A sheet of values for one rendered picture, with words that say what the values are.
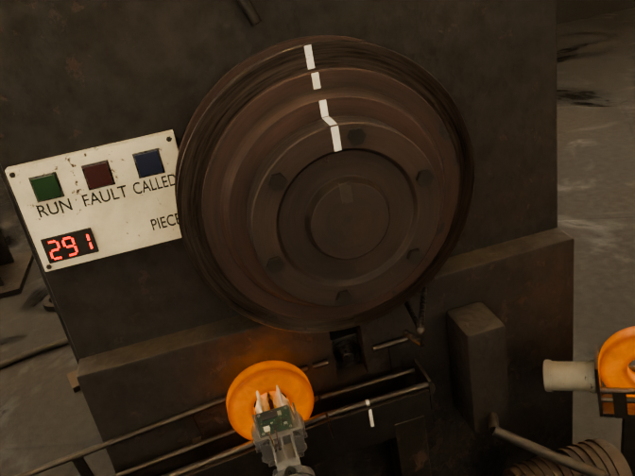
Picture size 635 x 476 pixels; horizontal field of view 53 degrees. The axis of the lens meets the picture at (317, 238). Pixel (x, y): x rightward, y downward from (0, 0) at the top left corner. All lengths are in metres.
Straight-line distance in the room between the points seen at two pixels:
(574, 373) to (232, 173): 0.73
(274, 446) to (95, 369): 0.35
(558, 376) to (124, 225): 0.82
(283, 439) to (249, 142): 0.47
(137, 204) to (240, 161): 0.25
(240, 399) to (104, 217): 0.39
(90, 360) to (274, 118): 0.58
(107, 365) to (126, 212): 0.28
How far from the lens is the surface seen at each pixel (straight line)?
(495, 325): 1.21
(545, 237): 1.34
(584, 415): 2.24
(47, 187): 1.09
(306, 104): 0.89
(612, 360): 1.26
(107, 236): 1.11
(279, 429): 1.06
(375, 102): 0.92
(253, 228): 0.88
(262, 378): 1.15
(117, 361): 1.20
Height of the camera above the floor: 1.49
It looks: 26 degrees down
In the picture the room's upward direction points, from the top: 11 degrees counter-clockwise
